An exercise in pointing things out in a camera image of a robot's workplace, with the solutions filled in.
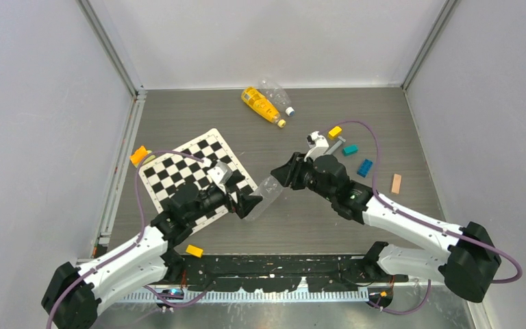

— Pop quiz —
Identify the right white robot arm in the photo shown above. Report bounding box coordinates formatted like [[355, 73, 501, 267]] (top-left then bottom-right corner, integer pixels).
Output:
[[271, 152, 501, 303]]

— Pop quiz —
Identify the black white chessboard mat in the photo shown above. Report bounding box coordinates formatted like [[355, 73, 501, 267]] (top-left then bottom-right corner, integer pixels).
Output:
[[138, 128, 258, 212]]

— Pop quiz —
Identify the tan wooden block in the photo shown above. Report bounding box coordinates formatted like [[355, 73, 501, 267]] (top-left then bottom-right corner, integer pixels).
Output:
[[390, 173, 402, 194]]

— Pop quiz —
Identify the grey long block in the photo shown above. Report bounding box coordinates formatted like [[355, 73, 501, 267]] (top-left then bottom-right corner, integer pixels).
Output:
[[325, 136, 346, 154]]

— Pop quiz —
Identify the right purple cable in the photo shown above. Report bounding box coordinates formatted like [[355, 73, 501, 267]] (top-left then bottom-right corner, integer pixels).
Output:
[[322, 120, 523, 317]]

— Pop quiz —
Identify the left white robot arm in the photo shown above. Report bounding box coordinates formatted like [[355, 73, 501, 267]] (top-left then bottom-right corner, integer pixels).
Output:
[[41, 169, 263, 328]]

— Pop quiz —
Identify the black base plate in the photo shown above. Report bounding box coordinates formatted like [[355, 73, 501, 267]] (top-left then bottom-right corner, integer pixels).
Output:
[[157, 254, 408, 293]]

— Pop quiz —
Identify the clear bottle blue cap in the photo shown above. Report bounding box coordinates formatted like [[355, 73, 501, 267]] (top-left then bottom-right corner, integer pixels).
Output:
[[259, 77, 295, 117]]

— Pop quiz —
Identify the blue lego brick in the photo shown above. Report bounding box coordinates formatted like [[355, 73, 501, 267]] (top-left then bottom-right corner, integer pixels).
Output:
[[357, 159, 373, 178]]

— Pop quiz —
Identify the grey slotted cable duct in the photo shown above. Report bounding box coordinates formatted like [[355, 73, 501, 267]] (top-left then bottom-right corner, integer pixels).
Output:
[[117, 287, 369, 304]]

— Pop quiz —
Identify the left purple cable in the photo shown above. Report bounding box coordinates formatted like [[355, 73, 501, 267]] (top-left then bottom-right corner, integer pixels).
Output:
[[45, 149, 212, 329]]

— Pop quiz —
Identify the yellow block near base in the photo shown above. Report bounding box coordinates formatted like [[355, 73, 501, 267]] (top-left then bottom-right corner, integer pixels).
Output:
[[185, 244, 204, 258]]

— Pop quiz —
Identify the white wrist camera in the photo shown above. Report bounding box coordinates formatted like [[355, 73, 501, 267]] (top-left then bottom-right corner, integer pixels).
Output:
[[304, 131, 329, 160], [202, 158, 233, 193]]

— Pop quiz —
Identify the clear plastic bottle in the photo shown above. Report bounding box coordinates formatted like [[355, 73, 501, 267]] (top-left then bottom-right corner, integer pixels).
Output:
[[244, 175, 284, 221]]

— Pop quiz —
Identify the purple cable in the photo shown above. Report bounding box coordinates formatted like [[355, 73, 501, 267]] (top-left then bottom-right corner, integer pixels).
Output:
[[322, 120, 523, 317], [45, 149, 212, 329]]

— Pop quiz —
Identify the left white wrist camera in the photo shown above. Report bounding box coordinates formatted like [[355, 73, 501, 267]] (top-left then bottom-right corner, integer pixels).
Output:
[[202, 158, 233, 193]]

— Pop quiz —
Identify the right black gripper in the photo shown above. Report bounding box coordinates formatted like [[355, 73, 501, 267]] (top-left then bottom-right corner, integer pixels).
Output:
[[272, 151, 336, 202]]

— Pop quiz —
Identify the orange green block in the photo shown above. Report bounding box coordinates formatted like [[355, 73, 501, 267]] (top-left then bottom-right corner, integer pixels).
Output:
[[129, 145, 156, 168]]

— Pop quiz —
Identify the teal block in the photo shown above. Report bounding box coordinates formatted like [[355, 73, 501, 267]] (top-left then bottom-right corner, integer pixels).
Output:
[[342, 145, 359, 156]]

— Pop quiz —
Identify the yellow juice bottle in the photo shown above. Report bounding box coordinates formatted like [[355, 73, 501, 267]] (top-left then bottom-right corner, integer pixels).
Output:
[[241, 86, 286, 128]]

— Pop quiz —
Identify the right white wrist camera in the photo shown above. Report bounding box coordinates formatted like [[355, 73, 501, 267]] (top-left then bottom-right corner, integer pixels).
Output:
[[304, 131, 329, 160]]

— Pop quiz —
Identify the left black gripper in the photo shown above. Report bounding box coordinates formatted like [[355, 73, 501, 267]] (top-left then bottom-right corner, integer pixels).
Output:
[[186, 173, 261, 223]]

